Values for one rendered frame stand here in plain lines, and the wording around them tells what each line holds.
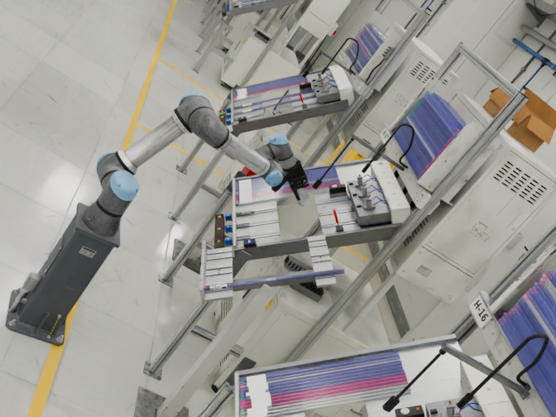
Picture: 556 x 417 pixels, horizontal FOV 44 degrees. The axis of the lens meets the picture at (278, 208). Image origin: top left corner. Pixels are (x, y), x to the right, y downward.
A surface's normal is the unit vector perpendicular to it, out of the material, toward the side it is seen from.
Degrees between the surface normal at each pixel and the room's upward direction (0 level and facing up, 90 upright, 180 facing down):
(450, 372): 44
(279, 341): 90
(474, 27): 90
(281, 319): 90
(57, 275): 90
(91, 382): 0
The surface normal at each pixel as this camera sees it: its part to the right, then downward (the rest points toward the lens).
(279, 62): 0.07, 0.47
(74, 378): 0.58, -0.74
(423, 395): -0.16, -0.87
